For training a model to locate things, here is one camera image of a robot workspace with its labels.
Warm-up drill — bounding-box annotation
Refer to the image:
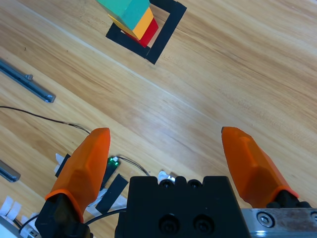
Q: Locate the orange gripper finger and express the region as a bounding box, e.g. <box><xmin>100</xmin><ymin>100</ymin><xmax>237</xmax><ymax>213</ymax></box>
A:
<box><xmin>221</xmin><ymin>126</ymin><xmax>312</xmax><ymax>209</ymax></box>
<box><xmin>34</xmin><ymin>127</ymin><xmax>111</xmax><ymax>238</ymax></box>

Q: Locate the red wooden cube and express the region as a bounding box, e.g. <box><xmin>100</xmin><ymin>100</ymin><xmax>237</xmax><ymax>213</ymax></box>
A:
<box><xmin>123</xmin><ymin>18</ymin><xmax>159</xmax><ymax>48</ymax></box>

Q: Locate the yellow wooden cube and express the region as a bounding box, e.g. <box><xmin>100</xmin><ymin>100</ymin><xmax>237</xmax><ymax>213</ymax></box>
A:
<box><xmin>107</xmin><ymin>7</ymin><xmax>155</xmax><ymax>40</ymax></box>

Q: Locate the green wooden cube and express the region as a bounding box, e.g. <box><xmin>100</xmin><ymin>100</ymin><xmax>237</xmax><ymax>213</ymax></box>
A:
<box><xmin>95</xmin><ymin>0</ymin><xmax>151</xmax><ymax>30</ymax></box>

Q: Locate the black tape strip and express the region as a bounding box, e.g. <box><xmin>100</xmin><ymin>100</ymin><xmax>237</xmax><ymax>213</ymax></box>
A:
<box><xmin>95</xmin><ymin>173</ymin><xmax>129</xmax><ymax>217</ymax></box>
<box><xmin>54</xmin><ymin>153</ymin><xmax>72</xmax><ymax>179</ymax></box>

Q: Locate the white tape piece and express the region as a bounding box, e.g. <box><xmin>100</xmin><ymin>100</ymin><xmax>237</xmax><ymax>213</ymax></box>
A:
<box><xmin>0</xmin><ymin>195</ymin><xmax>13</xmax><ymax>219</ymax></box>
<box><xmin>54</xmin><ymin>152</ymin><xmax>65</xmax><ymax>166</ymax></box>
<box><xmin>85</xmin><ymin>187</ymin><xmax>127</xmax><ymax>217</ymax></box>
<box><xmin>9</xmin><ymin>200</ymin><xmax>23</xmax><ymax>222</ymax></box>

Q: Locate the small board with green LED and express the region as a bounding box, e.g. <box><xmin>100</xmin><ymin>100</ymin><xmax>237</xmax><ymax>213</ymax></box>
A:
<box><xmin>100</xmin><ymin>156</ymin><xmax>121</xmax><ymax>189</ymax></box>

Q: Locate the crumpled silver foil piece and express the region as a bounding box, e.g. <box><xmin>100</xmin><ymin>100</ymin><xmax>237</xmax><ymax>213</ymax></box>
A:
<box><xmin>158</xmin><ymin>170</ymin><xmax>177</xmax><ymax>183</ymax></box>

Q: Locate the black tape square outline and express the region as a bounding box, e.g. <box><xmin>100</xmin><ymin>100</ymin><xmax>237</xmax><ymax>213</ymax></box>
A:
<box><xmin>106</xmin><ymin>0</ymin><xmax>188</xmax><ymax>65</ymax></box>

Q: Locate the black cable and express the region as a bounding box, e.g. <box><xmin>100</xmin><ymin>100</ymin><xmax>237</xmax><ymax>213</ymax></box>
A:
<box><xmin>18</xmin><ymin>209</ymin><xmax>127</xmax><ymax>235</ymax></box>

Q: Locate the thin black wire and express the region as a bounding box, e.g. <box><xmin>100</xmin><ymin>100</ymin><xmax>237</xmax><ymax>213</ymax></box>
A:
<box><xmin>0</xmin><ymin>106</ymin><xmax>92</xmax><ymax>136</ymax></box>
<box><xmin>116</xmin><ymin>155</ymin><xmax>151</xmax><ymax>177</ymax></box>

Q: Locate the aluminium rail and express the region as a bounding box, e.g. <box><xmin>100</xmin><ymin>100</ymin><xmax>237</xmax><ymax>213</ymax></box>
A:
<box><xmin>0</xmin><ymin>160</ymin><xmax>21</xmax><ymax>183</ymax></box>
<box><xmin>0</xmin><ymin>58</ymin><xmax>56</xmax><ymax>104</ymax></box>

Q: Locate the silver cable plug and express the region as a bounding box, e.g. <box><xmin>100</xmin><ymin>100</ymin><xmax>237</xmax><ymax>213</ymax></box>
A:
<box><xmin>19</xmin><ymin>223</ymin><xmax>42</xmax><ymax>238</ymax></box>

